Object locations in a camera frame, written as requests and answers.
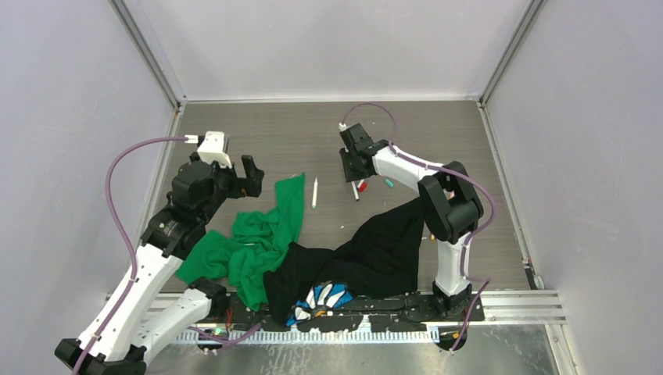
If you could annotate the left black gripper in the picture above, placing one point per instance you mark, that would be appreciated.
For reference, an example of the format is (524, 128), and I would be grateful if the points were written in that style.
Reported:
(252, 176)

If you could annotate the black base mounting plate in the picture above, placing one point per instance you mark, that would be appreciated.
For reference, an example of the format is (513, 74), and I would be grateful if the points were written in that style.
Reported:
(411, 312)

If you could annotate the blue white patterned cloth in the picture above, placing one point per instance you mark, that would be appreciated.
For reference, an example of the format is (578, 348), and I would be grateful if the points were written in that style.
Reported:
(319, 301)

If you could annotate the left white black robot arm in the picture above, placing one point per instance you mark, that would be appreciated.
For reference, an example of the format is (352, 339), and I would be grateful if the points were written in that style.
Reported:
(121, 339)

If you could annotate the green cloth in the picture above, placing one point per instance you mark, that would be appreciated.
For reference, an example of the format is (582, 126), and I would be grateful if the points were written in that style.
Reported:
(258, 243)

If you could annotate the white pen black clip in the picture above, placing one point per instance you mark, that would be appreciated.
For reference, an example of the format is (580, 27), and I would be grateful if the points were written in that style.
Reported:
(355, 191)

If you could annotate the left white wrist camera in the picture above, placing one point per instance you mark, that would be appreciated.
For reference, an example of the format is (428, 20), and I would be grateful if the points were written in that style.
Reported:
(214, 148)

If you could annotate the black cloth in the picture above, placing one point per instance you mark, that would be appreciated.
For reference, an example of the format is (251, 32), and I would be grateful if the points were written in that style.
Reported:
(379, 261)

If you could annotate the aluminium front rail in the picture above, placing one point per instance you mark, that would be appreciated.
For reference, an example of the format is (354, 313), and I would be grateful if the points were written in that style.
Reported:
(499, 307)

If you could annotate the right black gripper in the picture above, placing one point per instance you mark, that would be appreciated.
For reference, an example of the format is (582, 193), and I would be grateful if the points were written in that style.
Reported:
(349, 175)

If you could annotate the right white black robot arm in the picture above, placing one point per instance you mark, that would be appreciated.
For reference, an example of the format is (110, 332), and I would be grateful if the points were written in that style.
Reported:
(451, 206)

